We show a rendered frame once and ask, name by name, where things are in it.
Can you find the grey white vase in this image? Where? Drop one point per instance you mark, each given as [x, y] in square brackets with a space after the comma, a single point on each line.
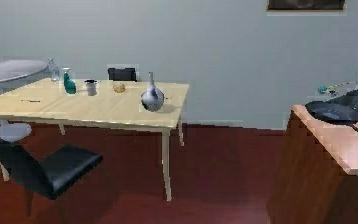
[152, 96]

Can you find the black chair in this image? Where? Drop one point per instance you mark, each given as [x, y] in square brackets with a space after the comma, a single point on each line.
[122, 74]
[57, 170]

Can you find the light wooden table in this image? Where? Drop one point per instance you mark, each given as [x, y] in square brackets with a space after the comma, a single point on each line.
[103, 106]

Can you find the grey cup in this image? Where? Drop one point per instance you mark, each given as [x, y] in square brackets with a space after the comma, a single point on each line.
[91, 88]

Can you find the teal spray bottle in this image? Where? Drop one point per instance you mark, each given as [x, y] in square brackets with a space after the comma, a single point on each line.
[69, 85]

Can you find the clear glass bottle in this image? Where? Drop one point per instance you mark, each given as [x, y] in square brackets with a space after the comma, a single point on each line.
[54, 70]

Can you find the teal small object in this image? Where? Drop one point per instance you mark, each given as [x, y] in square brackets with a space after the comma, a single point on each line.
[322, 89]

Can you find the brown wooden counter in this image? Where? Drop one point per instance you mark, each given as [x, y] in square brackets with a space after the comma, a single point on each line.
[320, 160]

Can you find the black pen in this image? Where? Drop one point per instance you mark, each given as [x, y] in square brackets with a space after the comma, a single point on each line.
[30, 100]

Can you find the black frying pan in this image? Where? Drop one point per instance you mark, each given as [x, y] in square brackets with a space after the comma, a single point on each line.
[333, 113]

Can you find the dark framed picture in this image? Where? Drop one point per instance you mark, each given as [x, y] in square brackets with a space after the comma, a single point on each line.
[306, 4]

